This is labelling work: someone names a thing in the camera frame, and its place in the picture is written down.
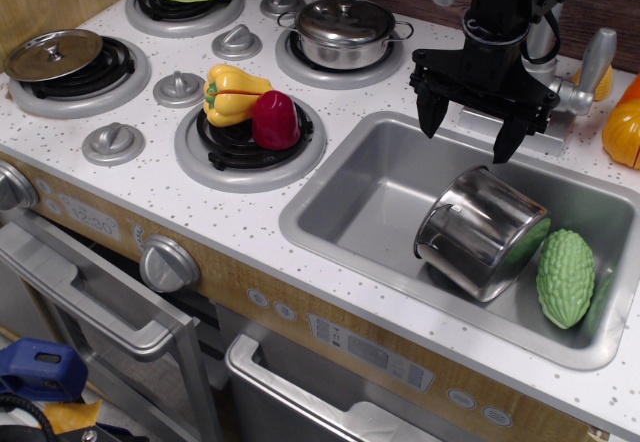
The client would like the grey oven door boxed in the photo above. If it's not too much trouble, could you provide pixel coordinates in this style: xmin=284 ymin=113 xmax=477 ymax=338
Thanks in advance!
xmin=1 ymin=212 xmax=223 ymax=441

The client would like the silver oven dial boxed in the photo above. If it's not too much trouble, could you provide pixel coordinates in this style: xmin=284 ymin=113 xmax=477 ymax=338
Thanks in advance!
xmin=1 ymin=161 xmax=39 ymax=211
xmin=139 ymin=234 xmax=201 ymax=293

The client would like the silver faucet handle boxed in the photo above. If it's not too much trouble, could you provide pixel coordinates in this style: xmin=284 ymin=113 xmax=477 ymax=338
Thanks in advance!
xmin=579 ymin=27 xmax=618 ymax=103

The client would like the lidded steel pot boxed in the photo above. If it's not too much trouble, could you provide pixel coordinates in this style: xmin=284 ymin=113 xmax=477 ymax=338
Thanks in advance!
xmin=276 ymin=0 xmax=414 ymax=71

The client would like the back left burner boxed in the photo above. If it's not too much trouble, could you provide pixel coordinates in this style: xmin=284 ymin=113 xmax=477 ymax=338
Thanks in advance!
xmin=125 ymin=0 xmax=244 ymax=38

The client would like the grey dishwasher door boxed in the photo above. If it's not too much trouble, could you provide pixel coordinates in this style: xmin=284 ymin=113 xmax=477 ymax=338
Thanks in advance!
xmin=226 ymin=325 xmax=477 ymax=442

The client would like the yellow toy bell pepper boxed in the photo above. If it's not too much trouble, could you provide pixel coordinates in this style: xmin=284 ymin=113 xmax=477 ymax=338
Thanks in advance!
xmin=203 ymin=64 xmax=273 ymax=128

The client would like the silver toy faucet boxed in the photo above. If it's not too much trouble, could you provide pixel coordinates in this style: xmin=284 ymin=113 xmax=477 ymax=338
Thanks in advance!
xmin=430 ymin=0 xmax=596 ymax=158

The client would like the flat steel lid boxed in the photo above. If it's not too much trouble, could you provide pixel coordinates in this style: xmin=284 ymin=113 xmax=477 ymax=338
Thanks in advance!
xmin=4 ymin=29 xmax=104 ymax=82

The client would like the grey sink basin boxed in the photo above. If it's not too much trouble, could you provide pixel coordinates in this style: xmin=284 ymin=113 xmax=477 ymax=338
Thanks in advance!
xmin=279 ymin=112 xmax=639 ymax=370

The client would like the black cable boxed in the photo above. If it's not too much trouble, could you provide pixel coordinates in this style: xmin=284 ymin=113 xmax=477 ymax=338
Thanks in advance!
xmin=0 ymin=392 xmax=56 ymax=442

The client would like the red toy bell pepper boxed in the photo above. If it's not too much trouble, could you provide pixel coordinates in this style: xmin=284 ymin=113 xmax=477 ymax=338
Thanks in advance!
xmin=252 ymin=90 xmax=301 ymax=151

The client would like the green bitter gourd toy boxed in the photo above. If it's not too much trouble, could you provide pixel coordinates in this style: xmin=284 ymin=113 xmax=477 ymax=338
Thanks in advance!
xmin=536 ymin=229 xmax=595 ymax=330

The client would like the front right burner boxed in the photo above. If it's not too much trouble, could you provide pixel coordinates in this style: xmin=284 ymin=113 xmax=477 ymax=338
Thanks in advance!
xmin=174 ymin=100 xmax=326 ymax=193

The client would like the blue clamp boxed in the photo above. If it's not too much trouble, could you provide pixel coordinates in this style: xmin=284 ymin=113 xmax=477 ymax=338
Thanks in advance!
xmin=1 ymin=338 xmax=88 ymax=402

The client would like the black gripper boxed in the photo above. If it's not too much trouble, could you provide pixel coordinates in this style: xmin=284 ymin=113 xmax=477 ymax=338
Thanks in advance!
xmin=410 ymin=22 xmax=559 ymax=164

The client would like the yellow toy fruit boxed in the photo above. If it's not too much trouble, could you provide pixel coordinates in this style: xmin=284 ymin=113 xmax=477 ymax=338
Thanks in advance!
xmin=572 ymin=64 xmax=613 ymax=101

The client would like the silver stove knob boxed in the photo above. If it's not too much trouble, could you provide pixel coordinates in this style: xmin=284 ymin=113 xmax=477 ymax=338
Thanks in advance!
xmin=260 ymin=0 xmax=306 ymax=19
xmin=211 ymin=24 xmax=262 ymax=61
xmin=153 ymin=71 xmax=205 ymax=108
xmin=82 ymin=122 xmax=145 ymax=166

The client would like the front left burner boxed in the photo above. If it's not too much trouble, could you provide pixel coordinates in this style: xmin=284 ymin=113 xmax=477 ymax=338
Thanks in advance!
xmin=9 ymin=37 xmax=151 ymax=120

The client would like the back right burner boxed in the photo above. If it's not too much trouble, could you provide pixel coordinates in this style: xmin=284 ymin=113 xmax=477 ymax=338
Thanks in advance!
xmin=275 ymin=32 xmax=404 ymax=91

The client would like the burner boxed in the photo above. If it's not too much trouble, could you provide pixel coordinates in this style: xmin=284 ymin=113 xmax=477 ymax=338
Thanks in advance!
xmin=275 ymin=32 xmax=404 ymax=91
xmin=125 ymin=0 xmax=244 ymax=38
xmin=174 ymin=100 xmax=326 ymax=193
xmin=9 ymin=37 xmax=151 ymax=120

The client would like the orange toy pumpkin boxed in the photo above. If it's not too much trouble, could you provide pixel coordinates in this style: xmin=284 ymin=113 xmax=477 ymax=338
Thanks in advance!
xmin=602 ymin=76 xmax=639 ymax=170

